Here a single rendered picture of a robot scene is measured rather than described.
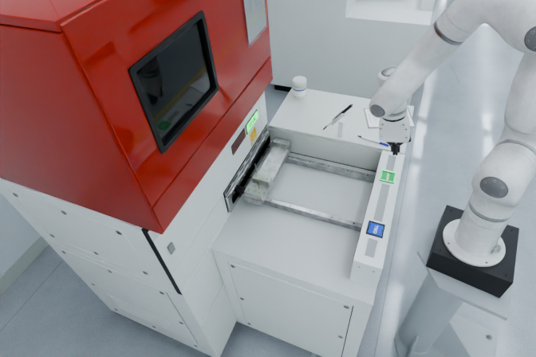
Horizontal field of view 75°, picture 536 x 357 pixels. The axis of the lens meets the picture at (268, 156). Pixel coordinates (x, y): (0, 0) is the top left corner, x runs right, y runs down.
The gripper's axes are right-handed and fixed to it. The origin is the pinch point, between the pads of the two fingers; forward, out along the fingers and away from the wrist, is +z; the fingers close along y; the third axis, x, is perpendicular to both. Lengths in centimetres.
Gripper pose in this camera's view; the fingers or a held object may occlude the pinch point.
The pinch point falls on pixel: (395, 148)
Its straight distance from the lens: 136.4
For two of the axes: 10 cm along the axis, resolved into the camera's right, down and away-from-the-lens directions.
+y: 8.9, 0.7, -4.6
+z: 2.6, 7.4, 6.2
